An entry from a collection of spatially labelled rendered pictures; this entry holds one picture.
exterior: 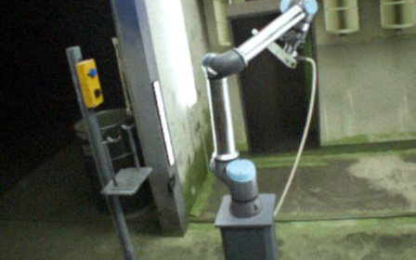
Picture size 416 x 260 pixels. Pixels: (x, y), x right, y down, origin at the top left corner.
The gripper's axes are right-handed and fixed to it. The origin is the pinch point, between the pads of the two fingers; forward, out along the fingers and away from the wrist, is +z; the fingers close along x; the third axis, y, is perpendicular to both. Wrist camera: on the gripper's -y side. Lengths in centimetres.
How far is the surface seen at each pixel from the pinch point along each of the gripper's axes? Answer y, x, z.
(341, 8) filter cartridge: 126, 93, -17
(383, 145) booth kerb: 178, 8, 86
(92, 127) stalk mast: -107, 12, 62
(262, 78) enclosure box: 38, 59, 48
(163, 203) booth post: -44, 12, 138
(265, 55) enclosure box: 34, 61, 28
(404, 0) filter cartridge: 171, 64, -46
